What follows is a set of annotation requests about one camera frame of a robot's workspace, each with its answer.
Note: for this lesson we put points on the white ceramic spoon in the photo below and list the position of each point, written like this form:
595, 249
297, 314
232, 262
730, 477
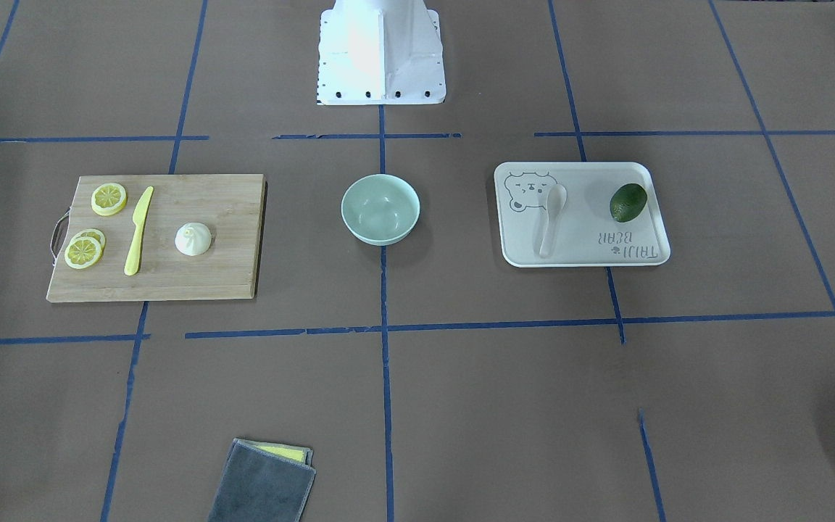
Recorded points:
554, 205

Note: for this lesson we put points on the mint green bowl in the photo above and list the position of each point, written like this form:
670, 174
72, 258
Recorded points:
380, 209

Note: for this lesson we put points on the white steamed bun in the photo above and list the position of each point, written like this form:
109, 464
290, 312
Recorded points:
193, 239

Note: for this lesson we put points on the cream bear tray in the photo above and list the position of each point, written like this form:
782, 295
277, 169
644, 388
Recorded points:
586, 235

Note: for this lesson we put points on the green avocado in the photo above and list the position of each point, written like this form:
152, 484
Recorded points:
627, 202

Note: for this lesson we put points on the bamboo cutting board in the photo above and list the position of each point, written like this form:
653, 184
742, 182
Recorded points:
231, 205

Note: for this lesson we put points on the grey yellow folded cloth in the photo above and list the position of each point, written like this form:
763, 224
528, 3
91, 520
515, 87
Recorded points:
263, 481

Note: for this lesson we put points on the yellow plastic knife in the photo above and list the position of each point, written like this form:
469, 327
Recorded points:
134, 254

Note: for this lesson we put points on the single lemon slice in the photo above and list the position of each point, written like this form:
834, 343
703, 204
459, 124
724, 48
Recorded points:
109, 199

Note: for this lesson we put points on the lower lemon slice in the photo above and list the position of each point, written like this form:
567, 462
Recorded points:
92, 233

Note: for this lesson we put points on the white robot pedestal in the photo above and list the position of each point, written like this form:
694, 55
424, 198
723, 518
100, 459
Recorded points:
380, 53

